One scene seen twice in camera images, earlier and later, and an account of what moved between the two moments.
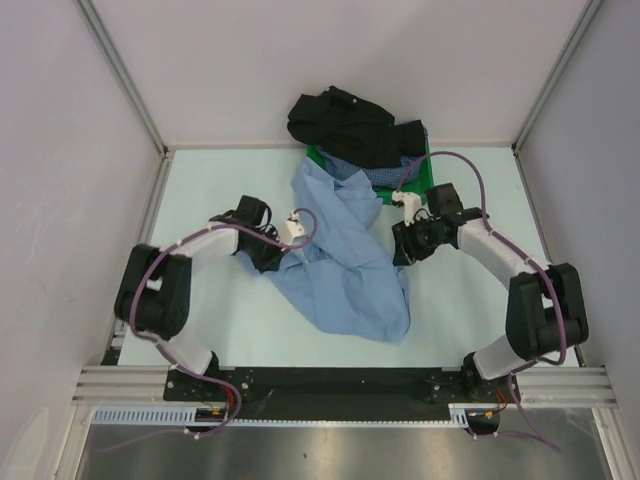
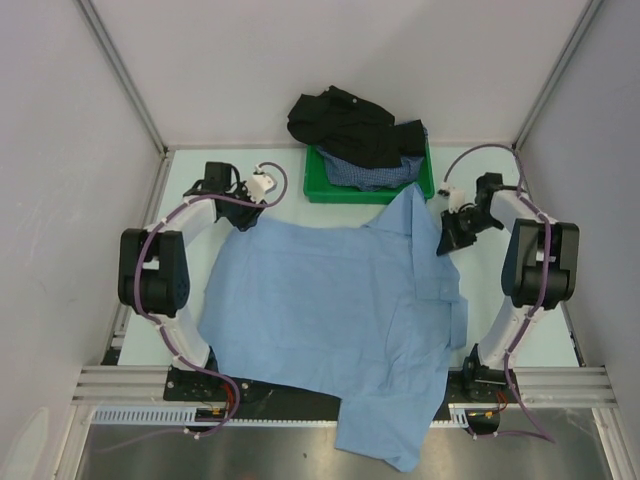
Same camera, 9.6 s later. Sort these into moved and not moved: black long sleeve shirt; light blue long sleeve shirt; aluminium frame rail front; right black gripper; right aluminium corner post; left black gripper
Moved: left black gripper; light blue long sleeve shirt; right black gripper
Not moved: black long sleeve shirt; aluminium frame rail front; right aluminium corner post
